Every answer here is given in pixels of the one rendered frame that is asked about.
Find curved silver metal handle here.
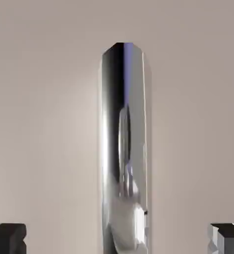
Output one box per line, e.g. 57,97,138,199
100,42,149,254

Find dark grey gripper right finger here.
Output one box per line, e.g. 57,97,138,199
207,222,234,254

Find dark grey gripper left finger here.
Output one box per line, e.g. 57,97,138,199
0,223,27,254

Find beige drawer front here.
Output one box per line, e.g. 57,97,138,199
0,0,234,254

